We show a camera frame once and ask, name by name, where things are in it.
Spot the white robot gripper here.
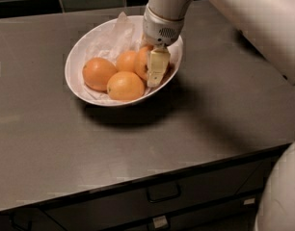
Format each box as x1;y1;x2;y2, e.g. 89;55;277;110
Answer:
140;6;184;88

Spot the left dark cabinet door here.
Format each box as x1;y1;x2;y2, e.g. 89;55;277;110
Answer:
0;208;67;231

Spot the back small orange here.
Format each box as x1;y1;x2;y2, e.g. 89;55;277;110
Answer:
116;50;137;72

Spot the lower dark drawer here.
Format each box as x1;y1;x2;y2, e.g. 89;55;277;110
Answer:
119;190;262;231

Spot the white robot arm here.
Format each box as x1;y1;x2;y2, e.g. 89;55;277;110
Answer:
143;0;295;231

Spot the right dark drawer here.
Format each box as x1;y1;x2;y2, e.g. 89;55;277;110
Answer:
236;156;279;194

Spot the upper dark drawer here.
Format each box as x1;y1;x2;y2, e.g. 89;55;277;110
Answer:
43;157;264;231

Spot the dark drawer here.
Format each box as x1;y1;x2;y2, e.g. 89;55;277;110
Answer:
236;156;279;194
43;157;264;231
119;190;262;231

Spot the white oval bowl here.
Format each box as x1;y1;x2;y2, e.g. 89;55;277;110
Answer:
65;14;183;107

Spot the black drawer handle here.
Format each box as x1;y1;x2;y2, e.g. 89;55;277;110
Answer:
147;182;181;203

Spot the white paper liner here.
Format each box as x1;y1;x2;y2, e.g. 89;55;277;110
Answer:
81;13;153;104

